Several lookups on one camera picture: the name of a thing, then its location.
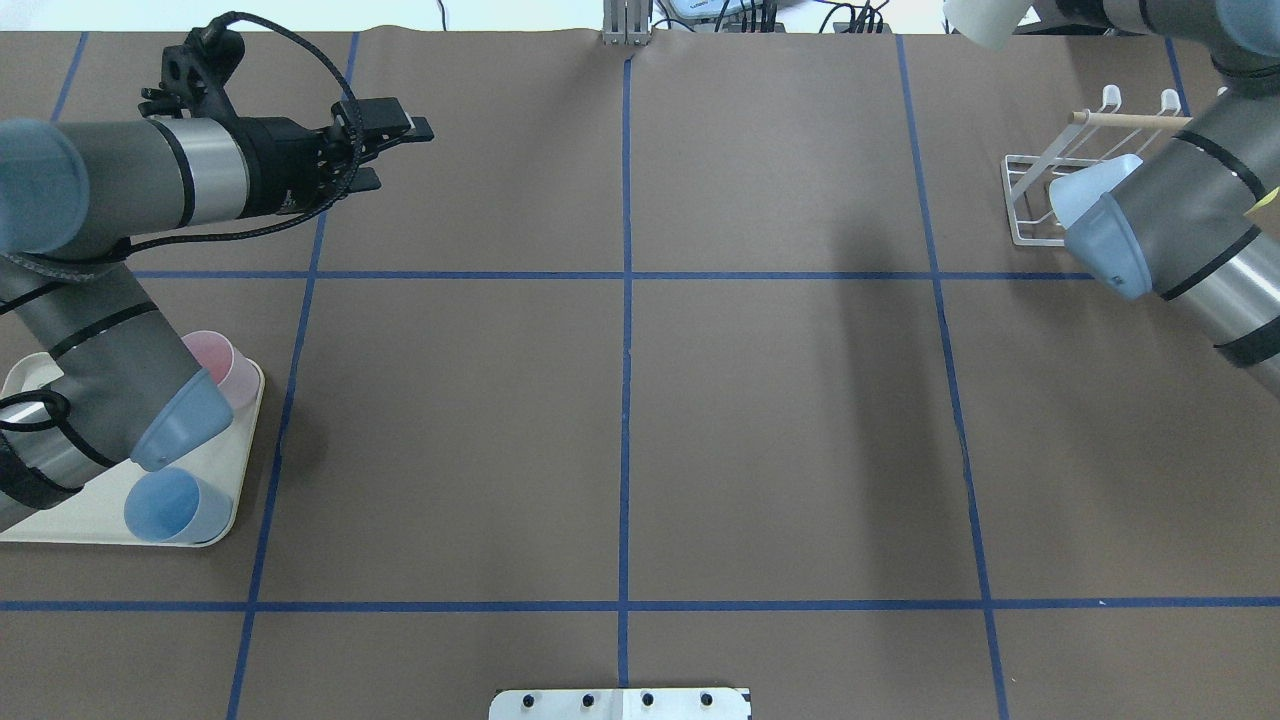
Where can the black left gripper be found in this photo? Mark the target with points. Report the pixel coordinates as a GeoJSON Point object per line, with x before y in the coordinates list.
{"type": "Point", "coordinates": [276, 165]}

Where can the pink plastic cup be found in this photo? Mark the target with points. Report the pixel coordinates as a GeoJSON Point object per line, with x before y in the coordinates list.
{"type": "Point", "coordinates": [238, 379]}

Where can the light blue plastic cup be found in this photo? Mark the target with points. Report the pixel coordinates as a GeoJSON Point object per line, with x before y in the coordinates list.
{"type": "Point", "coordinates": [1071, 196]}

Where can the pale green plastic cup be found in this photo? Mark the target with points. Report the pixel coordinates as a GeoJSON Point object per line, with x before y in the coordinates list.
{"type": "Point", "coordinates": [988, 24]}

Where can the yellow plastic cup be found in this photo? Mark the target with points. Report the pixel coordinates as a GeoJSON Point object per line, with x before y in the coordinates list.
{"type": "Point", "coordinates": [1262, 204]}

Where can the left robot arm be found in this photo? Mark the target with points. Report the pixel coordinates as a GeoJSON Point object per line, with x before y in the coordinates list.
{"type": "Point", "coordinates": [79, 198]}

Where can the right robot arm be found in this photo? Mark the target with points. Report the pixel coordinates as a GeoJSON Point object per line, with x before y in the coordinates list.
{"type": "Point", "coordinates": [1178, 226]}

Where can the cream plastic tray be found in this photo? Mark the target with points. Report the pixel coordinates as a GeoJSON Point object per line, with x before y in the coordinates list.
{"type": "Point", "coordinates": [95, 515]}

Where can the aluminium frame post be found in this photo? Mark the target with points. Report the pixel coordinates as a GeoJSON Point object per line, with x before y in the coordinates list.
{"type": "Point", "coordinates": [627, 22]}

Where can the white wire cup rack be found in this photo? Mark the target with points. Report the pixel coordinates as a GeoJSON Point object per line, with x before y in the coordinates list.
{"type": "Point", "coordinates": [1108, 135]}

